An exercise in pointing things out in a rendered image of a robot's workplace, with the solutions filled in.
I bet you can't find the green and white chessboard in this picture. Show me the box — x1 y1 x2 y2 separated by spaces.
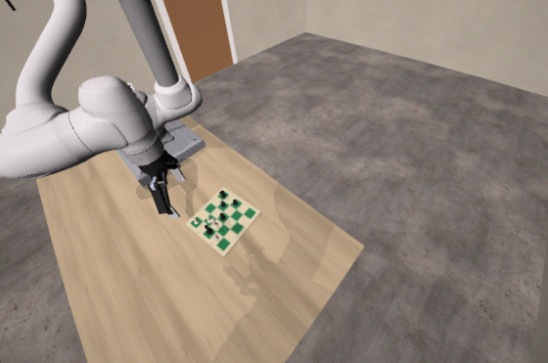
185 187 261 257

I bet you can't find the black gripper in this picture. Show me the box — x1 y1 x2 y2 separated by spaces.
137 150 186 219

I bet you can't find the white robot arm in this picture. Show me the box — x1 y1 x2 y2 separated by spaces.
0 0 203 180

